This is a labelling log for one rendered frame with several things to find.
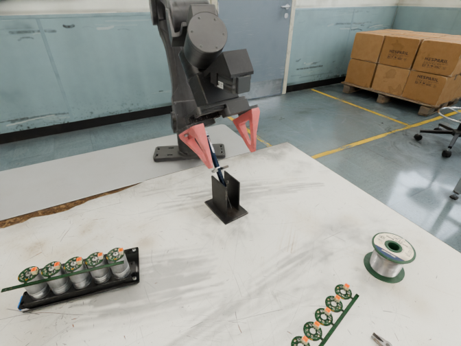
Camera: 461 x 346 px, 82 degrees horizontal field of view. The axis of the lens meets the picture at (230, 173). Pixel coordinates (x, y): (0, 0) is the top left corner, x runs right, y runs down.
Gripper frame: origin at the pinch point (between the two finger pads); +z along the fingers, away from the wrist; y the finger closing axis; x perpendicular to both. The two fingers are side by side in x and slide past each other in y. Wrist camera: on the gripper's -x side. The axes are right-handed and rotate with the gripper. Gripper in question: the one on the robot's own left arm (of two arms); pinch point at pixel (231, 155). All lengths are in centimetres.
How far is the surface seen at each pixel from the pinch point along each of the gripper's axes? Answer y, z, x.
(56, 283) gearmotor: -31.3, 8.2, 4.6
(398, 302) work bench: 8.0, 28.7, -17.4
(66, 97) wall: 0, -99, 244
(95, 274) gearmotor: -26.6, 9.4, 3.4
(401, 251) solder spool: 12.3, 22.7, -17.5
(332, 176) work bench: 28.5, 13.9, 4.2
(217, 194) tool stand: -1.9, 6.6, 7.2
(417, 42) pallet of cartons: 320, -40, 90
